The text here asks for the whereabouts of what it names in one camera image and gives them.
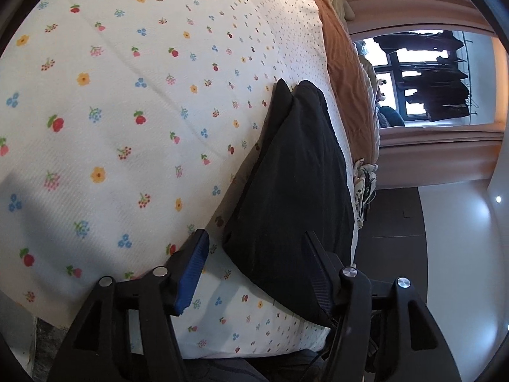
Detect black button-up shirt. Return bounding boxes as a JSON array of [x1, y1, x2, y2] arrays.
[[223, 80, 356, 327]]

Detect long dark hanging garment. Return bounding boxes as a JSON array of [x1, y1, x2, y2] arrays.
[[374, 31, 462, 53]]

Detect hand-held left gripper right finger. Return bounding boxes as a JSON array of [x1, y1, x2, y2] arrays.
[[304, 231, 464, 382]]

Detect orange blanket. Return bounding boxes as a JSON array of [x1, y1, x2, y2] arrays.
[[234, 0, 378, 168]]

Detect cluster of dark hanging clothes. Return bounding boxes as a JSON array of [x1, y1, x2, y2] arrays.
[[401, 61, 471, 123]]

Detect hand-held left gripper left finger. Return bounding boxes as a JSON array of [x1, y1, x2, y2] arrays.
[[45, 229, 211, 382]]

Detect white floral bed sheet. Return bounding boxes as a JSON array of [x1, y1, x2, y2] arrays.
[[0, 0, 354, 361]]

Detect black cables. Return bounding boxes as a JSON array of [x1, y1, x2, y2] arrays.
[[360, 171, 377, 223]]

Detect window with dark frame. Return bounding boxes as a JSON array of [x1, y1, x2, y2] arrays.
[[354, 30, 496, 128]]

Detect metal clothes rail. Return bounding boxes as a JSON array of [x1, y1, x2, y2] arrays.
[[461, 30, 480, 118]]

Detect patterned fringed cloth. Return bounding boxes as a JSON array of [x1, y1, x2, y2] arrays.
[[352, 159, 378, 227]]

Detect pink curtain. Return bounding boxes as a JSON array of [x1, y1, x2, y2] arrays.
[[318, 0, 498, 38], [376, 125, 506, 189]]

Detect folded black garment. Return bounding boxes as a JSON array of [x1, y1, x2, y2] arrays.
[[228, 79, 297, 223]]

